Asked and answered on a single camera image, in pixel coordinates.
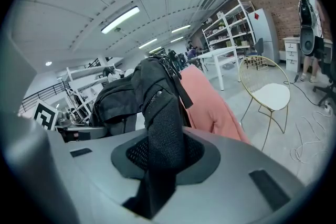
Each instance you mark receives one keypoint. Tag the grey chair purple seat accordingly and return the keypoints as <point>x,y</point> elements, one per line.
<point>258,46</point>

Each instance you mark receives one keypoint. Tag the white refrigerator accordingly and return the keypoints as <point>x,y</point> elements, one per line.
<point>265,31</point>

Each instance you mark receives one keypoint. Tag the black office chair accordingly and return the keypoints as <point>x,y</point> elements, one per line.
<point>328,73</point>

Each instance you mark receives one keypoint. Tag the ceiling tube light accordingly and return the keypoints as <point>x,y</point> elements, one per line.
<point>120,19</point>

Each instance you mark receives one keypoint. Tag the white square table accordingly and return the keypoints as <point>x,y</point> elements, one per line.
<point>218,53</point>

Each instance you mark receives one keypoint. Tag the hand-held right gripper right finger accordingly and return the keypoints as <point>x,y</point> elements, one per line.
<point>231,160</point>

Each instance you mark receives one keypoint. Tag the white storage shelving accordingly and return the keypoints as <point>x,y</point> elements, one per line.
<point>228,31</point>

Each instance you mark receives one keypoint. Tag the black metal railing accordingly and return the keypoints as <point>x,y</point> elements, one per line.
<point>39,94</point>

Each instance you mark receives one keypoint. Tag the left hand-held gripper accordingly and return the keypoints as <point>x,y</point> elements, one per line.
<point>44,115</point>

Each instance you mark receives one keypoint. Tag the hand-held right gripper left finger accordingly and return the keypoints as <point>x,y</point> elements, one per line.
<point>23,144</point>

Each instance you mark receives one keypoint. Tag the white drawer cabinet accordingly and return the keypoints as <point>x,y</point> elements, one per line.
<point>291,52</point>

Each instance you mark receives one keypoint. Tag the black backpack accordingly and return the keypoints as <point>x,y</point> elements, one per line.
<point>157,102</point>

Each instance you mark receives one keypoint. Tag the white shelf rack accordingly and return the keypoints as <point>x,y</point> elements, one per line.
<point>78,78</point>

